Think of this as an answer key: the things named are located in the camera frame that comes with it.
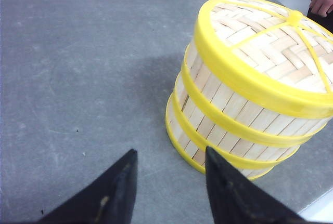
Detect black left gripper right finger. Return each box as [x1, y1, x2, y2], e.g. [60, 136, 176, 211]
[206, 147, 307, 223]

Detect bamboo steamer basket yellow rims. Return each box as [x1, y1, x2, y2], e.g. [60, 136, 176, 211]
[179, 45, 330, 148]

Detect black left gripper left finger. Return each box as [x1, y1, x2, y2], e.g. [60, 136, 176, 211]
[37, 149, 137, 223]

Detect woven bamboo steamer lid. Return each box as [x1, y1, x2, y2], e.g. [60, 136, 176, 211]
[194, 0, 332, 119]

